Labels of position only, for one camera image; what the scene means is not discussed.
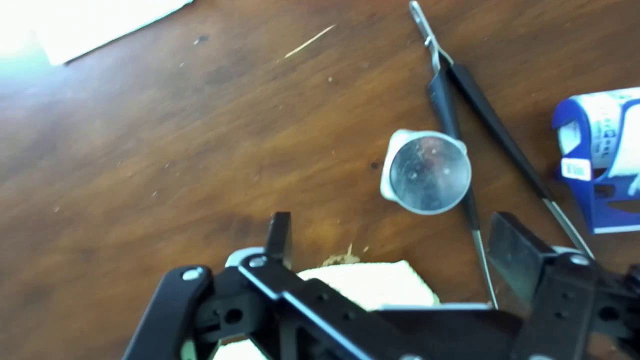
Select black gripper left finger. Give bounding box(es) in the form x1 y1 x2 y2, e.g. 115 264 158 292
123 210 403 360

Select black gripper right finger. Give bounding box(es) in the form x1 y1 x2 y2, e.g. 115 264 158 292
488 212 640 360

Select white paper packet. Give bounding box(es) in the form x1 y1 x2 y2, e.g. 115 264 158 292
213 259 442 360

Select thin wooden toothpick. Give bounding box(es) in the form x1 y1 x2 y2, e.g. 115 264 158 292
283 22 338 63

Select black handled metal tongs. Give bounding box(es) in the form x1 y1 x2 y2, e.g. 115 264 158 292
406 0 597 312

